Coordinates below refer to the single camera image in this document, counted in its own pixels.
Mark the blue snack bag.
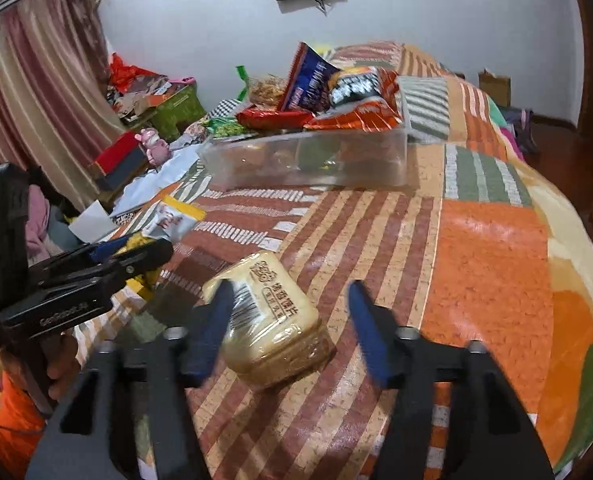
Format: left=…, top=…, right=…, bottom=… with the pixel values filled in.
left=276, top=41, right=342, bottom=113

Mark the red snack bag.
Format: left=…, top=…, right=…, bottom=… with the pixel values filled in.
left=235, top=105, right=315, bottom=130

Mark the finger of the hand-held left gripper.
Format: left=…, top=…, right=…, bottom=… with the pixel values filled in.
left=35, top=238, right=174, bottom=307
left=26, top=234, right=148, bottom=287

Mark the pink plush toy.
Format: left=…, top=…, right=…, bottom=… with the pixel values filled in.
left=135, top=128, right=171, bottom=165

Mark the clear noodle snack bag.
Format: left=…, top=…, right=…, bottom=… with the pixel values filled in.
left=235, top=65, right=290, bottom=108

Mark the red plastic bag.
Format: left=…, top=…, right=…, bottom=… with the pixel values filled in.
left=109, top=52, right=152, bottom=93

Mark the beige toast slice packet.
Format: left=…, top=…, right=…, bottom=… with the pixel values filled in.
left=201, top=250, right=335, bottom=391

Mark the green patterned box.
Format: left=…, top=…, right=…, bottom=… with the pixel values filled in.
left=151, top=85, right=207, bottom=143

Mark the pink striped curtain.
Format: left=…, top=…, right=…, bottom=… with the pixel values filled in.
left=0, top=0, right=127, bottom=211

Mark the clear plastic container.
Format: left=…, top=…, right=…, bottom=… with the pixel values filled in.
left=196, top=127, right=417, bottom=192

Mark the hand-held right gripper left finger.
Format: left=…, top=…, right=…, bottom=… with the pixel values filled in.
left=24, top=282, right=234, bottom=480

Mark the red lidded box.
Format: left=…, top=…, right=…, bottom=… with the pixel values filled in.
left=87, top=132, right=150, bottom=193

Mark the black orange snack bag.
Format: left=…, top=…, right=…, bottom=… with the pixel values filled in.
left=327, top=66, right=402, bottom=108

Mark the orange white snack bag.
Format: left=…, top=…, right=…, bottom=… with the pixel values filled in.
left=304, top=100, right=405, bottom=133

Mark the brown cardboard box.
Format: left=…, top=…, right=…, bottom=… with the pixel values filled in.
left=478, top=69, right=511, bottom=108

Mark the white box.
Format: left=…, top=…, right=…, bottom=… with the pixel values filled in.
left=69, top=200, right=112, bottom=243

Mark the pile of books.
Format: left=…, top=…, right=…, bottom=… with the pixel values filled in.
left=109, top=75, right=187, bottom=121

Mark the person's left hand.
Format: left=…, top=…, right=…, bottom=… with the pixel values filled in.
left=45, top=332, right=84, bottom=402

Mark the white yellow snack packet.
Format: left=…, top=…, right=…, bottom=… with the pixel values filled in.
left=141, top=197, right=207, bottom=241

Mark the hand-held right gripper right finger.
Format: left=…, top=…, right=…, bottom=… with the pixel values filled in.
left=347, top=281, right=555, bottom=480

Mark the green snack packet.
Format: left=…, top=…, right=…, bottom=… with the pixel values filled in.
left=204, top=116, right=250, bottom=140

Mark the white cloth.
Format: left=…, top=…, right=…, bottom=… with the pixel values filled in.
left=111, top=147, right=202, bottom=218

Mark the pink garment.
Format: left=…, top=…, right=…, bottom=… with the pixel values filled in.
left=25, top=185, right=52, bottom=261

